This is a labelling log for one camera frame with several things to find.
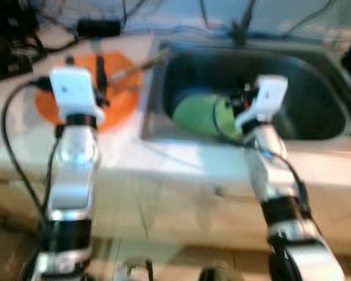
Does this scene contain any orange plastic bowl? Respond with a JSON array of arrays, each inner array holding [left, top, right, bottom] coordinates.
[[35, 52, 144, 133]]

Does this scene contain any copper brown spoon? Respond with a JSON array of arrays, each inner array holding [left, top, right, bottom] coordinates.
[[110, 49, 171, 83]]

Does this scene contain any black power adapter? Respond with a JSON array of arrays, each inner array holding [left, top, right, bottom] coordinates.
[[76, 19, 122, 37]]

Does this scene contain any green plate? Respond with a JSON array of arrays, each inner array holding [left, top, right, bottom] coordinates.
[[172, 94, 246, 142]]

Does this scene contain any black electronic device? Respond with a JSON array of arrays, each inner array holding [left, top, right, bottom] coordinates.
[[0, 0, 44, 84]]

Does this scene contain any stainless steel sink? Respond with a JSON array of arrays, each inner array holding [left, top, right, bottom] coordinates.
[[139, 40, 351, 142]]

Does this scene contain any dark sink faucet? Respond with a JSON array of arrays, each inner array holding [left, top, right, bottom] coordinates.
[[229, 0, 259, 46]]

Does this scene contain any white sink cabinet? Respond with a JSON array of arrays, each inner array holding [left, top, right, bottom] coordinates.
[[0, 138, 351, 255]]

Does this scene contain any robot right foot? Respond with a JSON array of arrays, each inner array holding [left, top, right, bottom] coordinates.
[[198, 263, 236, 281]]

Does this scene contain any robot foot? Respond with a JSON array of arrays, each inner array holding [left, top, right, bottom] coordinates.
[[114, 261, 156, 281], [198, 263, 236, 281]]

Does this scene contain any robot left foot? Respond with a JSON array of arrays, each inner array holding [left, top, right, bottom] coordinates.
[[114, 261, 156, 281]]

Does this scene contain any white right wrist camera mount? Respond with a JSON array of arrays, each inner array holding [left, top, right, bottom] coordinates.
[[234, 75, 289, 133]]

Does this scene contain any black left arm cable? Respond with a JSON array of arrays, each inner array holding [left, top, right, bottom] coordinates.
[[0, 78, 54, 235]]

